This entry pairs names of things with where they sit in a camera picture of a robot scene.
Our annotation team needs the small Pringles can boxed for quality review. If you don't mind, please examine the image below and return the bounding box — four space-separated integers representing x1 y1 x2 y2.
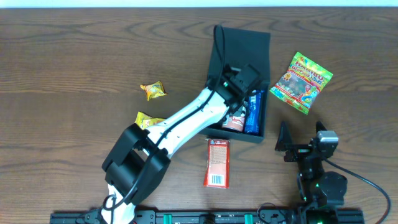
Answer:
221 106 246 133

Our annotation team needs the blue cookie packet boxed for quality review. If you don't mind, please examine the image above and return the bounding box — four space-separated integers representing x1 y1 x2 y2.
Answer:
244 90 264 135

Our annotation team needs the black gift box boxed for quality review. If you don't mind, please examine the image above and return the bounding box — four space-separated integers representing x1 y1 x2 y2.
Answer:
200 28 271 143

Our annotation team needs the red snack box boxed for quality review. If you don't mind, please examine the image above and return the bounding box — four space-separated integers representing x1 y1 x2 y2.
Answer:
203 139 229 189

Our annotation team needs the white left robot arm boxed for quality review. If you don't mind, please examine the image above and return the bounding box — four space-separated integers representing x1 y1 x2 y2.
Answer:
101 65 258 223

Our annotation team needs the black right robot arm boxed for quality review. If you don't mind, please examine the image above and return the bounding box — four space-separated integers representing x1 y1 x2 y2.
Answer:
275 121 348 209

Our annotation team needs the Haribo gummy worms bag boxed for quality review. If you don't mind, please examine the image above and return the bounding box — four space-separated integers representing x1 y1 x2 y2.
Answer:
270 52 333 114

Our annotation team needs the upper yellow candy packet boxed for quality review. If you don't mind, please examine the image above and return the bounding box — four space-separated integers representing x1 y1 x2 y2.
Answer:
140 81 167 101

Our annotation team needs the yellow candy packet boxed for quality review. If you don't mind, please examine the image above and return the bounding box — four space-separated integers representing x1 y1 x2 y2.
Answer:
140 81 167 101
135 111 164 129

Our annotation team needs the lower yellow candy packet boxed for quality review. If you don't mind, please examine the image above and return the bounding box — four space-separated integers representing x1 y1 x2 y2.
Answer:
135 111 164 129

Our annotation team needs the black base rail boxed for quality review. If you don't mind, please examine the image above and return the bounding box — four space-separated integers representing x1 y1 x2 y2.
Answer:
49 208 365 224

